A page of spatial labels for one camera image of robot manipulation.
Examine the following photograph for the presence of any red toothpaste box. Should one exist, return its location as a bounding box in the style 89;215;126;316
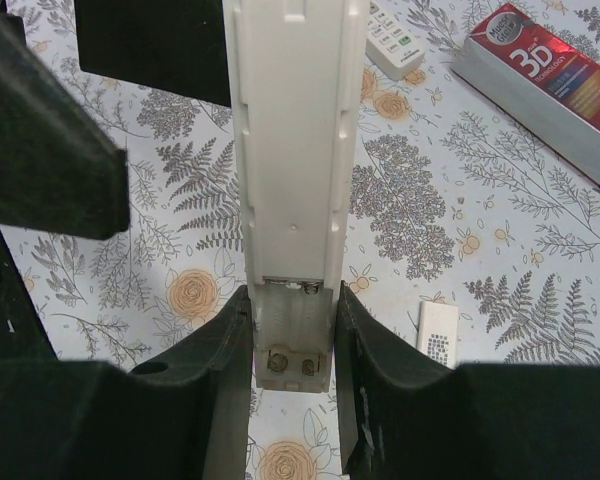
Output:
452;3;600;187

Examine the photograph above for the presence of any floral table mat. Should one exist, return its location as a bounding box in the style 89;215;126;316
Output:
0;0;600;480

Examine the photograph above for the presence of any white air conditioner remote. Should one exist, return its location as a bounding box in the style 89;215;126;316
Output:
366;1;425;81

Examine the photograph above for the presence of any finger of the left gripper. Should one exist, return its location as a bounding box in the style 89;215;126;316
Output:
0;1;130;240
74;0;231;106

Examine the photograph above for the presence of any white remote control back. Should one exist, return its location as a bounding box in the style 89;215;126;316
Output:
223;1;370;393

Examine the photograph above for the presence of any white battery cover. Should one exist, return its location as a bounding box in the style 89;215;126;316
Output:
416;301;459;369

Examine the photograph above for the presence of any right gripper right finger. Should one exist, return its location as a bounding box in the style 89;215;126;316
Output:
334;287;600;479

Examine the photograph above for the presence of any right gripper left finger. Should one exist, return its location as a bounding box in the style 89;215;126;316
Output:
0;288;252;479

